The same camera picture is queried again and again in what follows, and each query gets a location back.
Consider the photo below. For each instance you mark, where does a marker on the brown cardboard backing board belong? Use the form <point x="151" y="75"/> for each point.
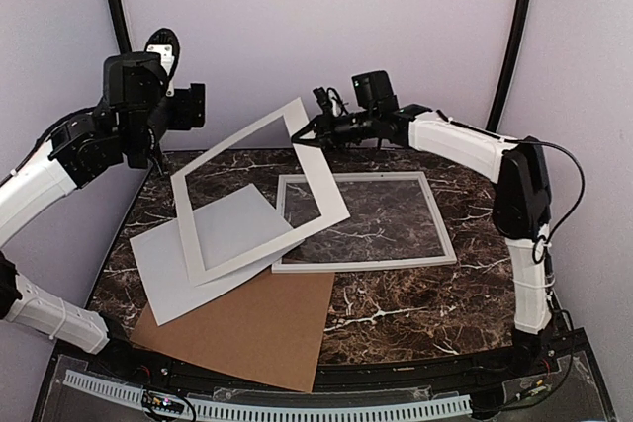
<point x="268" y="330"/>

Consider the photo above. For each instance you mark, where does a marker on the right black corner post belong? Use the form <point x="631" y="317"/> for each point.
<point x="514" y="42"/>

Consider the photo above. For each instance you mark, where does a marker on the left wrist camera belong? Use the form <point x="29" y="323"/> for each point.
<point x="165" y="43"/>

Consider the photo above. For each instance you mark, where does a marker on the clear acrylic sheet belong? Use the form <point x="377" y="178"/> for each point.
<point x="390" y="220"/>

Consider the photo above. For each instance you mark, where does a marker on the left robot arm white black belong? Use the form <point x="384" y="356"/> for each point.
<point x="138" y="106"/>

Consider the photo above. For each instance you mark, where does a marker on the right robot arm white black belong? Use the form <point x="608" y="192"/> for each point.
<point x="516" y="168"/>

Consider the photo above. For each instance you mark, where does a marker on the dark landscape photo print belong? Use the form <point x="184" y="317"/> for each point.
<point x="226" y="228"/>

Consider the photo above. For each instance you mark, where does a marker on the white picture frame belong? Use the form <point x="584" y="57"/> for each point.
<point x="450" y="258"/>

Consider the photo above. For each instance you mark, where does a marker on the white slotted cable duct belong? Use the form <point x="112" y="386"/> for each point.
<point x="197" y="409"/>

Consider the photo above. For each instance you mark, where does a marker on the white mat board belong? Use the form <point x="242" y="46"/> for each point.
<point x="326" y="194"/>

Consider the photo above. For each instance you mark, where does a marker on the black front rail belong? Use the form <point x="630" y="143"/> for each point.
<point x="477" y="371"/>

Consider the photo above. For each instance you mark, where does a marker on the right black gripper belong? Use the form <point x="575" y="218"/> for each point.
<point x="325" y="130"/>

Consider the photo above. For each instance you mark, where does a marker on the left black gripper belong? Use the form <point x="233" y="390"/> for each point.
<point x="192" y="108"/>

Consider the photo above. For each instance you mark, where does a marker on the small green circuit board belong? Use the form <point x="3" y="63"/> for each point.
<point x="158" y="402"/>

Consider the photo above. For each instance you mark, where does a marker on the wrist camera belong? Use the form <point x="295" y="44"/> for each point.
<point x="330" y="101"/>
<point x="165" y="43"/>

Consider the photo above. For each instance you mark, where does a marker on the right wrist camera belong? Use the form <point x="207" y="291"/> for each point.
<point x="330" y="101"/>

